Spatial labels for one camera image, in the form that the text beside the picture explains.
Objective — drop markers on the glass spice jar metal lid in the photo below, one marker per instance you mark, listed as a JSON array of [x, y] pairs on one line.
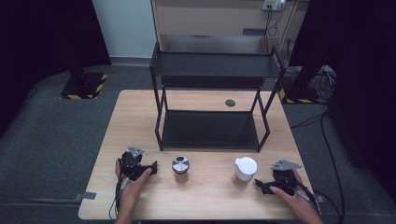
[[180, 164]]

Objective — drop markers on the person's right hand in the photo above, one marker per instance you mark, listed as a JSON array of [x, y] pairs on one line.
[[295, 200]]

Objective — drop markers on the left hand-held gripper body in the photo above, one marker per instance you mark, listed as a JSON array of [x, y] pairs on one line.
[[130, 161]]

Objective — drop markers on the black metal shelf rack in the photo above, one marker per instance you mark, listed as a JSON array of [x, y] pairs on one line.
[[214, 65]]

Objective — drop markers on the white plastic cup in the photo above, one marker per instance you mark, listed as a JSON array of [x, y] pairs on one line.
[[246, 168]]

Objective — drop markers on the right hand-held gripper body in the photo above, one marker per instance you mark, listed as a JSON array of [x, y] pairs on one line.
[[284, 179]]

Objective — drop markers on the black curtain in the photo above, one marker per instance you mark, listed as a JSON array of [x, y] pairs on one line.
[[364, 62], [37, 46]]

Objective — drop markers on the person's left hand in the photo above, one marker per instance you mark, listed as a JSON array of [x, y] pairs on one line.
[[132, 189]]

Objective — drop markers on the white wall socket box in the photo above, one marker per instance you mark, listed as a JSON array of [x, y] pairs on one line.
[[274, 4]]

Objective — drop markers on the grey tape strip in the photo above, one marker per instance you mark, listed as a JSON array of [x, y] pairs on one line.
[[319, 198], [85, 195]]

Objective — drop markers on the black stand base hazard stripes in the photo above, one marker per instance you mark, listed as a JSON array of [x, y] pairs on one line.
[[300, 91], [82, 87]]

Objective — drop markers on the round grey table grommet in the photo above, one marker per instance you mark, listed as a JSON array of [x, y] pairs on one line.
[[230, 103]]

